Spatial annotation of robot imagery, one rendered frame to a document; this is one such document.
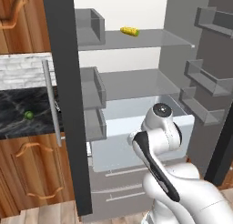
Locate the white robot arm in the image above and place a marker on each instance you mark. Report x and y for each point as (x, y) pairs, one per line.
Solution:
(194, 197)

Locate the grey glass fridge shelf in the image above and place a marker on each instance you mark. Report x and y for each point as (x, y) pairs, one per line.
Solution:
(142, 39)
(136, 83)

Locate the white fridge drawer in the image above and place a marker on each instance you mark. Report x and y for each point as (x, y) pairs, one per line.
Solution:
(121, 142)

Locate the dark left fridge door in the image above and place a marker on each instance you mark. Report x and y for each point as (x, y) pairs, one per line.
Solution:
(69, 112)

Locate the green lime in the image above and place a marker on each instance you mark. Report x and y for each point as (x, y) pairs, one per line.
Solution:
(28, 115)

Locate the grey freezer drawer front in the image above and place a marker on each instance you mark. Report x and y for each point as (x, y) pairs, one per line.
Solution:
(121, 203)

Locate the grey fridge body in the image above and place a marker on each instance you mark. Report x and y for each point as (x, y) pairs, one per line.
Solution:
(127, 9)

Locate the grey right fridge door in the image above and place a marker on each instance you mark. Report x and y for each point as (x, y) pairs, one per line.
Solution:
(212, 51)

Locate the grey door bin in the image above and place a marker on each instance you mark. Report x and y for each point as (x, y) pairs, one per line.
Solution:
(91, 27)
(206, 79)
(95, 127)
(92, 89)
(200, 109)
(215, 21)

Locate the yellow corn cob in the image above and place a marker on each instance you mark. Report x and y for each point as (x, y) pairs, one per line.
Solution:
(129, 31)

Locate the wooden base cupboard front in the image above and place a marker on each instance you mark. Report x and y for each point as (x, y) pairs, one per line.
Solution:
(30, 173)

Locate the wooden wall cupboard door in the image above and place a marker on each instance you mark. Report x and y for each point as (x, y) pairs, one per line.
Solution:
(33, 21)

